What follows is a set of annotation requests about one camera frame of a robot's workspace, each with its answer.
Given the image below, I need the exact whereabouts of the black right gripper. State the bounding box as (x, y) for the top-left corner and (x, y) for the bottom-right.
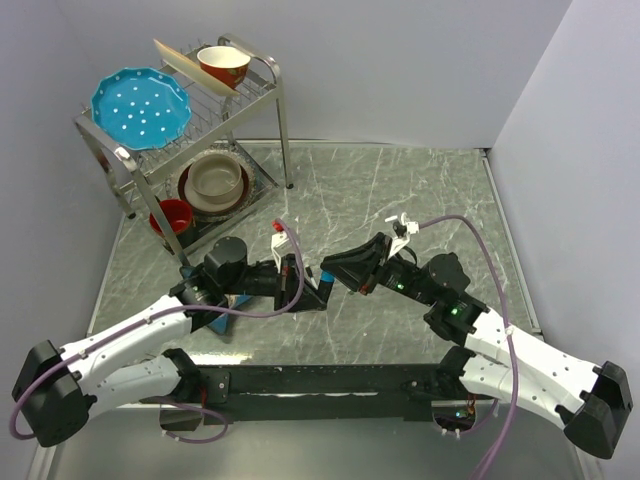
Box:
(318, 234), (435, 307)

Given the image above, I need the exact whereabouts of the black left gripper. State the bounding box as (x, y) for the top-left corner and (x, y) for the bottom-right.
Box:
(223, 251), (327, 312)

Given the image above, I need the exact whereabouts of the blue pen cap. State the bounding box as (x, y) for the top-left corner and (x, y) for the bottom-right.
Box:
(321, 271), (334, 283)

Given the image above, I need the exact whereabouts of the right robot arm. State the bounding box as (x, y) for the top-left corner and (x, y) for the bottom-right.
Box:
(321, 233), (633, 459)

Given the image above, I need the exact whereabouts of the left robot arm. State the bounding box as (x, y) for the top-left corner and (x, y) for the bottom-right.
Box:
(9, 233), (335, 447)

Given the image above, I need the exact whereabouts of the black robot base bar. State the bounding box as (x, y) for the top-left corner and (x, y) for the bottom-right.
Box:
(168, 364), (473, 423)

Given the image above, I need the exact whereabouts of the blue star shaped dish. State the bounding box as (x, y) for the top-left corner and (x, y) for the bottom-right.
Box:
(179, 266), (251, 335)

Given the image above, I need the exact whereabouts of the beige bowl on rack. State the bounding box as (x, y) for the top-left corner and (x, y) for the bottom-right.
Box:
(188, 153), (243, 203)

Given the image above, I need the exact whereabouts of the red cup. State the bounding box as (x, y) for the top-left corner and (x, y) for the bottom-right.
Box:
(159, 198), (195, 242)

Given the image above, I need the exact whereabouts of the metal dish rack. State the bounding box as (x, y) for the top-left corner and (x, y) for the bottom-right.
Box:
(74, 34), (294, 265)

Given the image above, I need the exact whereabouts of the red and white bowl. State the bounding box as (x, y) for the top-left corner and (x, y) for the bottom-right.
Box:
(196, 45), (251, 89)

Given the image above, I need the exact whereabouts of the blue polka dot plate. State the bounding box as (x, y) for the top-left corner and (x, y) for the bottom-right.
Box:
(91, 67), (192, 151)

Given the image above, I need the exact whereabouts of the beige rectangular plate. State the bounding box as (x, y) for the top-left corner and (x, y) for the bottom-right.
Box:
(153, 39), (239, 97)

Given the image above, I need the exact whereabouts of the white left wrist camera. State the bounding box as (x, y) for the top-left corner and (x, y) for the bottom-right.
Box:
(270, 220), (293, 268)

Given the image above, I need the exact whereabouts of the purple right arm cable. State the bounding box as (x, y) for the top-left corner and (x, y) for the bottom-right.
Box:
(417, 214), (521, 480)

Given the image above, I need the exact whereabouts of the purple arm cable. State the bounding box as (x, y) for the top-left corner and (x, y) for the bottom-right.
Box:
(9, 217), (305, 445)
(417, 214), (521, 480)

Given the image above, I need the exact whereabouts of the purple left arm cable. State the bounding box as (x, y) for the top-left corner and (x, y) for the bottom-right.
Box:
(9, 217), (305, 445)

